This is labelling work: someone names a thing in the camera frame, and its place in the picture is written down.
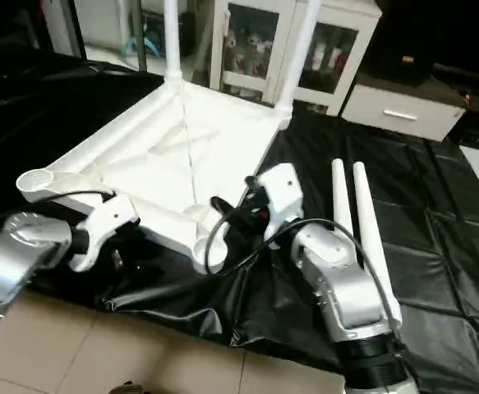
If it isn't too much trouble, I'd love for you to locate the white plastic table top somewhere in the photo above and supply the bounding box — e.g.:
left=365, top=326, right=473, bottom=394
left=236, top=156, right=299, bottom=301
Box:
left=16, top=78, right=296, bottom=276

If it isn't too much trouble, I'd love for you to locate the white plastic table leg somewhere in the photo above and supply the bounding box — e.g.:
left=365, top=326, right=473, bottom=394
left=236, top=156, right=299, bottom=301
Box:
left=330, top=158, right=363, bottom=255
left=162, top=0, right=184, bottom=87
left=274, top=0, right=322, bottom=128
left=352, top=162, right=404, bottom=329

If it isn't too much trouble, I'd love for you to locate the white glass door cabinet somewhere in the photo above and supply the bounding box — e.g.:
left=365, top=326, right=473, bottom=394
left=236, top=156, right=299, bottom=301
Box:
left=209, top=0, right=384, bottom=116

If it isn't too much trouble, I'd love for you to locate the black plastic mat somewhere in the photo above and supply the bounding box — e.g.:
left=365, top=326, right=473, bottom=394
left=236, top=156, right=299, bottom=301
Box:
left=0, top=45, right=479, bottom=394

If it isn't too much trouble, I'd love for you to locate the teal floor stand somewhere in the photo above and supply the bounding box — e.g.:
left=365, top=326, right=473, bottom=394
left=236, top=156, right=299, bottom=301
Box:
left=122, top=34, right=164, bottom=58

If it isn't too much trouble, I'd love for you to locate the white drawer unit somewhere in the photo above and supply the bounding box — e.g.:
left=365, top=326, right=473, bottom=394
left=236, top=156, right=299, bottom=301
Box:
left=339, top=80, right=468, bottom=142

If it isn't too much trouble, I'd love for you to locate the black box device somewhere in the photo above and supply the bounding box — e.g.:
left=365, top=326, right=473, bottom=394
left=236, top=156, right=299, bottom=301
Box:
left=375, top=33, right=441, bottom=85

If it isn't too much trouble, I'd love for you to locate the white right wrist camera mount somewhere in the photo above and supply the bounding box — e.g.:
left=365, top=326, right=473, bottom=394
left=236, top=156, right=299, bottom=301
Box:
left=254, top=163, right=306, bottom=245

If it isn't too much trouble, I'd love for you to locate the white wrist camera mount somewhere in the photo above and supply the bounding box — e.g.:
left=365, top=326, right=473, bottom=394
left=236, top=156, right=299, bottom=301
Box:
left=68, top=193, right=141, bottom=273
left=254, top=163, right=306, bottom=245

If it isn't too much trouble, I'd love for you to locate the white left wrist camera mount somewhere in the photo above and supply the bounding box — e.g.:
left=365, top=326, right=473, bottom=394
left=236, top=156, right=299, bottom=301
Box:
left=68, top=193, right=141, bottom=273

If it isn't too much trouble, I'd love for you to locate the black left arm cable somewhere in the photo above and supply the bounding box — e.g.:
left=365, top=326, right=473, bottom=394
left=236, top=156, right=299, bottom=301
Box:
left=25, top=190, right=117, bottom=216

